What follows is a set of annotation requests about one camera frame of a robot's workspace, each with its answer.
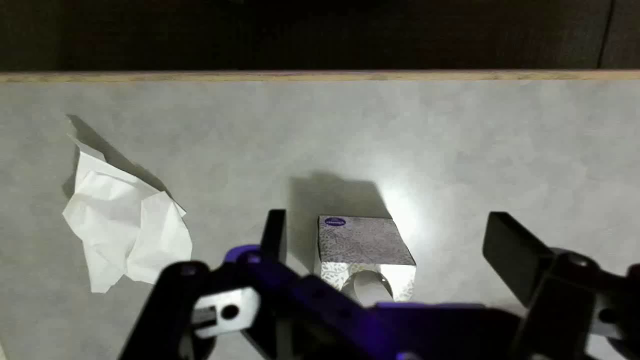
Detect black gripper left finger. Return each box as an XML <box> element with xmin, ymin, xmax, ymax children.
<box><xmin>118</xmin><ymin>208</ymin><xmax>401</xmax><ymax>360</ymax></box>

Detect crumpled white tissue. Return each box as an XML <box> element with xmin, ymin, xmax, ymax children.
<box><xmin>59</xmin><ymin>145</ymin><xmax>195</xmax><ymax>296</ymax></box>

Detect patterned cube tissue box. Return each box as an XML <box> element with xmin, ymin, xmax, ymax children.
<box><xmin>313</xmin><ymin>214</ymin><xmax>417</xmax><ymax>309</ymax></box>

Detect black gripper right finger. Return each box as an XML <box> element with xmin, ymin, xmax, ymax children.
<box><xmin>479</xmin><ymin>209</ymin><xmax>640</xmax><ymax>360</ymax></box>

